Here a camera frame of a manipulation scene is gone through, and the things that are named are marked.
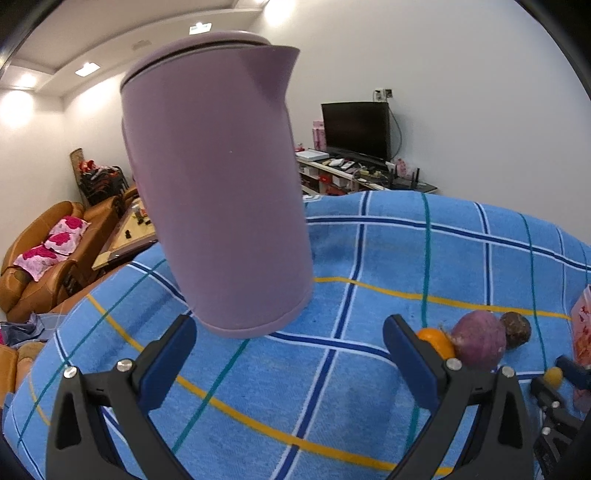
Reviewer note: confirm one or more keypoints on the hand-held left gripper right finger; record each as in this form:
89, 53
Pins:
411, 364

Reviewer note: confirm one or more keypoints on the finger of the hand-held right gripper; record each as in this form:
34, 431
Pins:
545, 392
575, 373

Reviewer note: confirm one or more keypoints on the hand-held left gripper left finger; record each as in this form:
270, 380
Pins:
168, 364

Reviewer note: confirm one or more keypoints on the tan longan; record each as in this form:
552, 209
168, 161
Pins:
553, 376

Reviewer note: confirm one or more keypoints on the red patterned packet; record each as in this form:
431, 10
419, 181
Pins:
582, 332

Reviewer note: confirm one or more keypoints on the purple kettle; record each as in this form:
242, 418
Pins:
217, 184

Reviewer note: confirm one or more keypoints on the small orange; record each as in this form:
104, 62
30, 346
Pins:
436, 344

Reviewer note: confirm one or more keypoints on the dark passion fruit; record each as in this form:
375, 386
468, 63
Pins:
516, 328

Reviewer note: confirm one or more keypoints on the purple onion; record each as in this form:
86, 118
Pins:
478, 341

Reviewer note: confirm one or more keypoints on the blue plaid blanket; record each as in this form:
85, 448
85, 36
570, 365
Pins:
369, 258

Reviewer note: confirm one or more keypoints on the wooden coffee table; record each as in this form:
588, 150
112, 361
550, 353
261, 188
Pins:
122, 240

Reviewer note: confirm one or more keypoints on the brown leather sofa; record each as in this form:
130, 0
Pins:
14, 369
46, 281

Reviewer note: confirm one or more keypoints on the grey cloth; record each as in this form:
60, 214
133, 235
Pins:
23, 330

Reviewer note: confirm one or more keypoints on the pink floral cushion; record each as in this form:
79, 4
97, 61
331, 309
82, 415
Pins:
39, 259
71, 225
60, 241

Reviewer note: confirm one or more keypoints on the black router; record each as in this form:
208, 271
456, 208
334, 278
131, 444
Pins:
406, 179

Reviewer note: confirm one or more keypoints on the television stand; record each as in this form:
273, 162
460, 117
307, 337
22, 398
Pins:
369, 181

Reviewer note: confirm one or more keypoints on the black rack with red items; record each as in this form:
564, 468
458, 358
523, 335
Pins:
101, 181

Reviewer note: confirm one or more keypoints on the wooden board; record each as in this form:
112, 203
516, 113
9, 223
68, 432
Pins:
76, 159

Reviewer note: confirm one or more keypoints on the white flat box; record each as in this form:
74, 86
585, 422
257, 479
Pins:
310, 154

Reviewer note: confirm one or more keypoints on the black television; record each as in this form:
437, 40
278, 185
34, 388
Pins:
355, 129

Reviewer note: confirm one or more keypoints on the tall pink box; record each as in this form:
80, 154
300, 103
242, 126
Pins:
318, 136

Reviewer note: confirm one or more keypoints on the rectangular ceiling light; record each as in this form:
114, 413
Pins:
87, 69
199, 28

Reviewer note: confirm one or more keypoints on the wall socket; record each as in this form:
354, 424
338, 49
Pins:
383, 93

